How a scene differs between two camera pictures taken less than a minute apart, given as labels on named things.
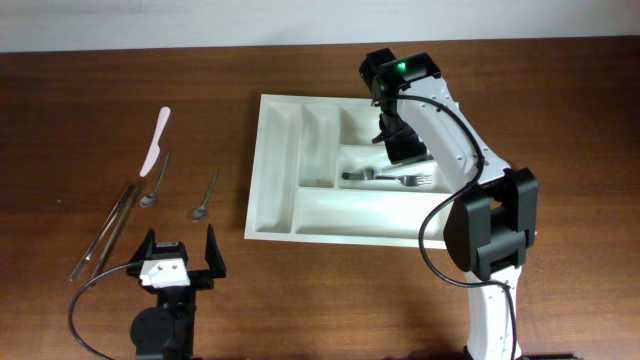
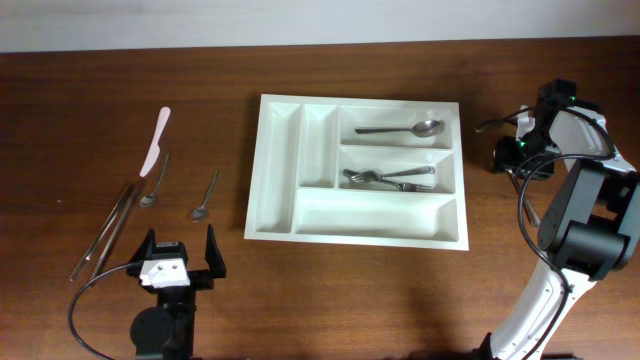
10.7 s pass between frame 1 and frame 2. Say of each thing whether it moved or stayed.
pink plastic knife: stayed
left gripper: stayed
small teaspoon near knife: stayed
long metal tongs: stayed
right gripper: moved
